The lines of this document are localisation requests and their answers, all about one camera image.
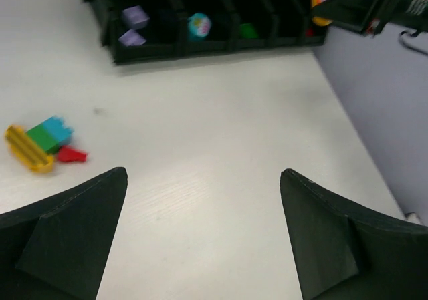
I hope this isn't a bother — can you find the small red curved lego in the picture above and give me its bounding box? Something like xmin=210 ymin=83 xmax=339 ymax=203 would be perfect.
xmin=57 ymin=146 xmax=88 ymax=163

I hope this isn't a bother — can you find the purple square lego brick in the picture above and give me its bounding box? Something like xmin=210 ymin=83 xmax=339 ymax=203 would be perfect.
xmin=122 ymin=5 xmax=150 ymax=30

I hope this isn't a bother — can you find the green square lego brick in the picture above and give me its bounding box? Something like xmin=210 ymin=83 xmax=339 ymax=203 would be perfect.
xmin=26 ymin=124 xmax=60 ymax=154

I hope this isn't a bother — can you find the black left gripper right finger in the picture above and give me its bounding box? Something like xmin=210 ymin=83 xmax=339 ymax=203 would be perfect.
xmin=280 ymin=169 xmax=427 ymax=299

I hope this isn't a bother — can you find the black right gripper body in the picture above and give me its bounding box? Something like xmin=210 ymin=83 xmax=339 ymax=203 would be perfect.
xmin=372 ymin=0 xmax=427 ymax=35

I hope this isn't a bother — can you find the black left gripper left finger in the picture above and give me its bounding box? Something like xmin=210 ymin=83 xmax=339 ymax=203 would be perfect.
xmin=1 ymin=167 xmax=128 ymax=299

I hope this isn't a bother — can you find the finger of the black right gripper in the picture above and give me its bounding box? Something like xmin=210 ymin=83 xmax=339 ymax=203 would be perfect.
xmin=312 ymin=0 xmax=386 ymax=35

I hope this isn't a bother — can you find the black container row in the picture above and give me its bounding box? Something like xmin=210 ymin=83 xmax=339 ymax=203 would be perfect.
xmin=82 ymin=0 xmax=328 ymax=65

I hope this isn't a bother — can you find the light blue lego brick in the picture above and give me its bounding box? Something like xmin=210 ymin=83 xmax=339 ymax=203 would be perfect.
xmin=41 ymin=116 xmax=74 ymax=146

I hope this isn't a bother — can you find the red square lego brick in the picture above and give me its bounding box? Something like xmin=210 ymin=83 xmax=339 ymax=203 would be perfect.
xmin=306 ymin=28 xmax=314 ymax=37

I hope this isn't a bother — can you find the teal oval lego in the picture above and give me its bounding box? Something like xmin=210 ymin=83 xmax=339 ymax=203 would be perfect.
xmin=187 ymin=13 xmax=212 ymax=41

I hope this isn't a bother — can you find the yellow black striped lego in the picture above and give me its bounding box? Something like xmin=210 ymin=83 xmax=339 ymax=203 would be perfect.
xmin=4 ymin=124 xmax=56 ymax=174

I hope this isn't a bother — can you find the green hollow lego brick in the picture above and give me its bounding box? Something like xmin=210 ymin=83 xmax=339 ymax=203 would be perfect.
xmin=239 ymin=23 xmax=259 ymax=39

